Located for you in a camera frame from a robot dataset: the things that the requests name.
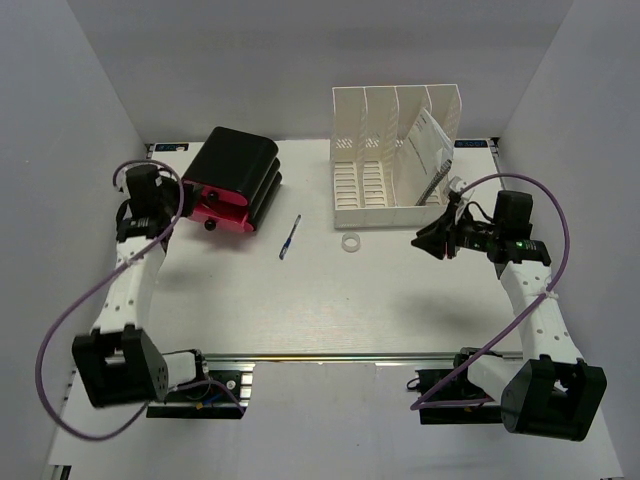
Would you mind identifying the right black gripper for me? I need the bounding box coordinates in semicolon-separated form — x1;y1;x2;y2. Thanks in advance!
412;201;502;259

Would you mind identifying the black pink drawer organizer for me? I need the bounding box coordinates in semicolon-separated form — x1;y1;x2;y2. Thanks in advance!
182;126;282;233

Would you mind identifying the clear tape roll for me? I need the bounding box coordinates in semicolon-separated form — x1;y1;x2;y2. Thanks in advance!
341;232;361;253

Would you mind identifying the white instruction booklet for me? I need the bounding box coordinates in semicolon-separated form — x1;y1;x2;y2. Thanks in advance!
398;107;453;206

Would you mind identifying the blue gel pen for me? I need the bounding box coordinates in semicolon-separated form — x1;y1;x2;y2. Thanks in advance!
278;214;302;260

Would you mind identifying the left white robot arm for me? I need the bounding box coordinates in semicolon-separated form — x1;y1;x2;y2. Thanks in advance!
72;163;212;408

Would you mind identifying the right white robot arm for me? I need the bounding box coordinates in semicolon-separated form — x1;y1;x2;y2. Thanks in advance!
412;190;607;441

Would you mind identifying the white file rack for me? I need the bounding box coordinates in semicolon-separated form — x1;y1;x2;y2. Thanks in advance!
330;84;462;230

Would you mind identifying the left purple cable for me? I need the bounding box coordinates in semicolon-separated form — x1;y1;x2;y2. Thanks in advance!
37;159;247;441

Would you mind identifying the purple cable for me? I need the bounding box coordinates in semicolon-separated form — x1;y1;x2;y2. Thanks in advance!
409;172;572;412
37;159;247;441

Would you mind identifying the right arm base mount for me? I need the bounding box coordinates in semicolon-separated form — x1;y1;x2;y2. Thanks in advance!
406;347;502;425

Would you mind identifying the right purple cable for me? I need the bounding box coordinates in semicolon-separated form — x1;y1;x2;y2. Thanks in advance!
409;172;572;412

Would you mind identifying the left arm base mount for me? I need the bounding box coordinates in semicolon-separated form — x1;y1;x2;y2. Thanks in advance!
146;349;254;420

